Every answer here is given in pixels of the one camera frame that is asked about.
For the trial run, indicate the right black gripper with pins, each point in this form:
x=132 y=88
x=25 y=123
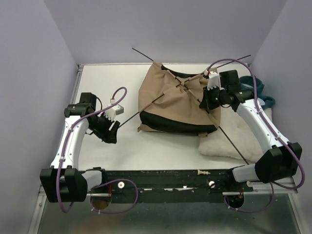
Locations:
x=206 y=100

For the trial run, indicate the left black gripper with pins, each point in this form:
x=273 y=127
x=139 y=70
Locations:
x=111 y=137

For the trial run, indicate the black tent pole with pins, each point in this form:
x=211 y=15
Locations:
x=219 y=127
x=170 y=91

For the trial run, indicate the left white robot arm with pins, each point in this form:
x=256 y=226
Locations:
x=63 y=181

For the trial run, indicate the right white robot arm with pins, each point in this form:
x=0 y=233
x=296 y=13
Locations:
x=280 y=157

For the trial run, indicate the teal double pet bowl stand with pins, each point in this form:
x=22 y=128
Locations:
x=247 y=82

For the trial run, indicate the white fluffy cushion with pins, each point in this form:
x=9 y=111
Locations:
x=233 y=139

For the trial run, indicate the white chess piece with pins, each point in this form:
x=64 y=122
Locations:
x=200 y=172

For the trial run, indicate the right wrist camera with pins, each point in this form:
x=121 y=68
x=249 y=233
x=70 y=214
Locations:
x=213 y=79

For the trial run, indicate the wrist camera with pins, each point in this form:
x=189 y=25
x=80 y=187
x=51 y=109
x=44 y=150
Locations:
x=213 y=79
x=111 y=113

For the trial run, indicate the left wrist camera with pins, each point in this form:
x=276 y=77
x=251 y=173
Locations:
x=111 y=113

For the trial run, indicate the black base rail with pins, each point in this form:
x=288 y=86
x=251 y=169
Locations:
x=168 y=186

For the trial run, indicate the aluminium frame rail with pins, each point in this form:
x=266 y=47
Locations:
x=42 y=198

